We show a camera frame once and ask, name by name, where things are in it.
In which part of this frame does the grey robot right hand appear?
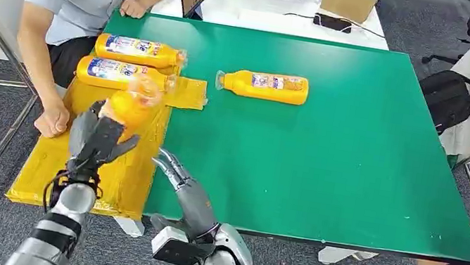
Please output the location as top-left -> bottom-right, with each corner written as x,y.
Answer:
140,147 -> 231,245

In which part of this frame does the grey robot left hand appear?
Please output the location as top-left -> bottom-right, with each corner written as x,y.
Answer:
64,96 -> 146,181

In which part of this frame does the orange drink bottle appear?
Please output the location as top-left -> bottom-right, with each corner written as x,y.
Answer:
92,32 -> 189,73
98,71 -> 166,149
213,63 -> 311,108
73,53 -> 179,99

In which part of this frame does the yellow plastic sheet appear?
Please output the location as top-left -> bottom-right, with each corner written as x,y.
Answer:
6,42 -> 212,230

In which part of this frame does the green table mat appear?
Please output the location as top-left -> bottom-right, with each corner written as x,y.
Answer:
75,6 -> 470,265

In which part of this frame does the black smartphone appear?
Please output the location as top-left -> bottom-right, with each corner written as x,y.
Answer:
311,12 -> 354,35

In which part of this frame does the black backpack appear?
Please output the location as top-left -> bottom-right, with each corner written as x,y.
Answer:
411,66 -> 470,141

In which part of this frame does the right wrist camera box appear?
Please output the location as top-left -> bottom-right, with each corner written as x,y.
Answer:
147,224 -> 218,265

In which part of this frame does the thin black cable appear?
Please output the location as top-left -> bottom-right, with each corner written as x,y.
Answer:
282,9 -> 388,39

